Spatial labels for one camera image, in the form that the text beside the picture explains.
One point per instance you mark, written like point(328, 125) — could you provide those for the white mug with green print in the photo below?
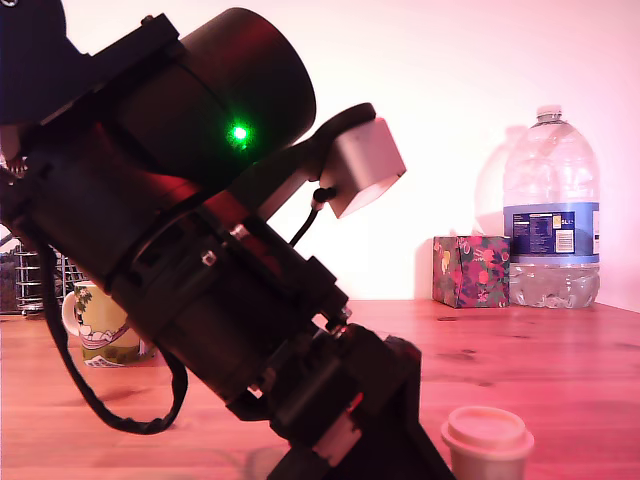
point(100, 330)

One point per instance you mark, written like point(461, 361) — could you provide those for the floral printed tissue box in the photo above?
point(475, 272)

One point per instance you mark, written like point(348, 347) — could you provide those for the large clear water bottle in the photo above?
point(550, 175)

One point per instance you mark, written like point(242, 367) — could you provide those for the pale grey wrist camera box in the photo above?
point(365, 160)

